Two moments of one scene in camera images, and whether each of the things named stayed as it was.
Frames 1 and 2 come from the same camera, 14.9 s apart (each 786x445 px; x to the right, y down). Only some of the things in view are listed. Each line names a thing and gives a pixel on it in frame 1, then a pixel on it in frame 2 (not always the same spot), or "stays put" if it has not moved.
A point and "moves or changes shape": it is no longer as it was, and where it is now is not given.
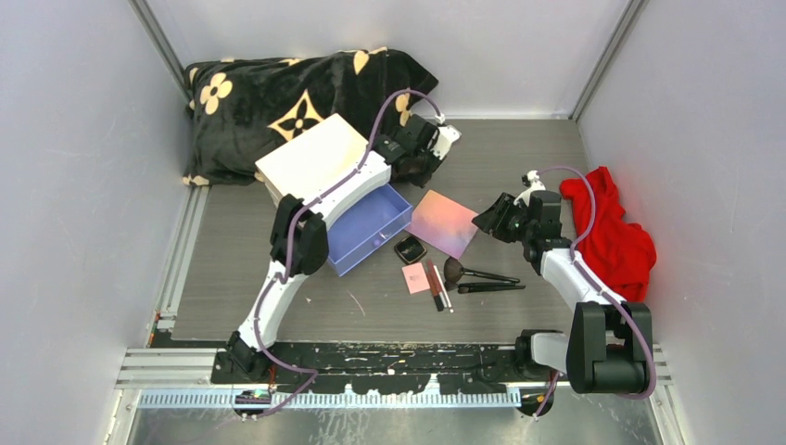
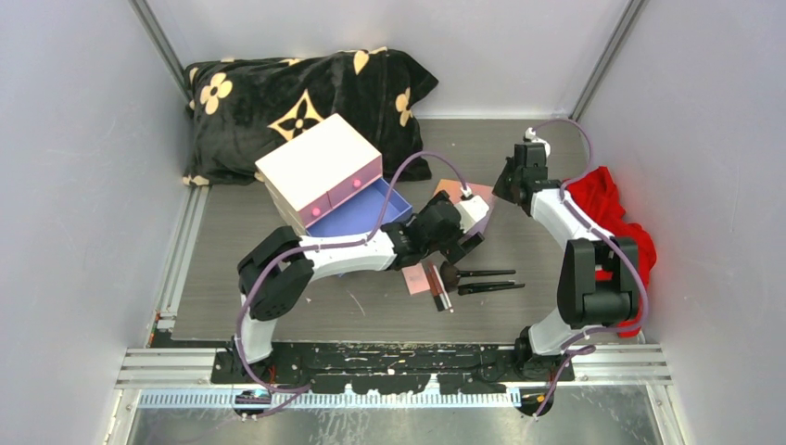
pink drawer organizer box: x=316 y=160 stays put
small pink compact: x=415 y=278 stays put
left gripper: x=422 y=181 → x=454 y=251
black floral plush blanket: x=242 y=110 stays put
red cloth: x=617 y=254 stays put
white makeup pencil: x=450 y=307 stays put
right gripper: x=494 y=219 → x=500 y=189
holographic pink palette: x=443 y=222 moves or changes shape
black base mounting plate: x=383 y=367 stays put
